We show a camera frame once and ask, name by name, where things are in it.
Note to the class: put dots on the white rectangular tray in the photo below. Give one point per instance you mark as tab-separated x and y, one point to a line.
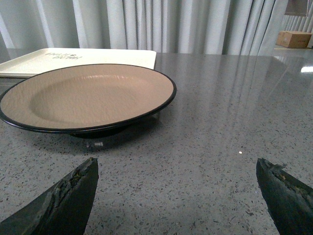
55	58

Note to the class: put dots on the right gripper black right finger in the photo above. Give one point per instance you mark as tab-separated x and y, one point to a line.
289	201

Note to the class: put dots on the brown cardboard box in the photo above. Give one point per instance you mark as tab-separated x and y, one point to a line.
293	39

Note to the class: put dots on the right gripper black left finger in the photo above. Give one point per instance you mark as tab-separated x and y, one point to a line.
63	209

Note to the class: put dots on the grey curtain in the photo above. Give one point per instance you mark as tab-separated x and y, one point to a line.
234	27

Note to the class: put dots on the tan plate with black rim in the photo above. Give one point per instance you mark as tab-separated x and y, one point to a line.
86	99

